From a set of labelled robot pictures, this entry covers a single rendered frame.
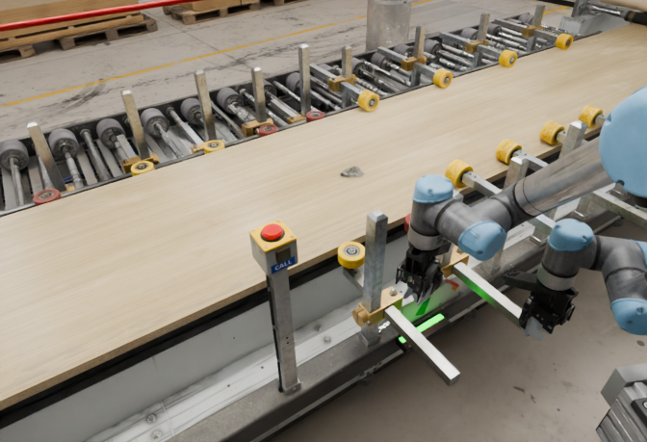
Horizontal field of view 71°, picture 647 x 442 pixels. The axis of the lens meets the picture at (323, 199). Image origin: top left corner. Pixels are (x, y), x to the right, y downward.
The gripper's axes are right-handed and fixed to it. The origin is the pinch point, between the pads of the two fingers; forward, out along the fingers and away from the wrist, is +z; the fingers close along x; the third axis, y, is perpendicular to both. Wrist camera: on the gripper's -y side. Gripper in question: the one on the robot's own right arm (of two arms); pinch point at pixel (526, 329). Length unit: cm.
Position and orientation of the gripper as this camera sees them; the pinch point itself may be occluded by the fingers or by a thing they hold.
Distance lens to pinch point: 131.5
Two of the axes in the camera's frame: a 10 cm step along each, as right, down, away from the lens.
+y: 5.4, 4.8, -6.9
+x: 8.4, -3.4, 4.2
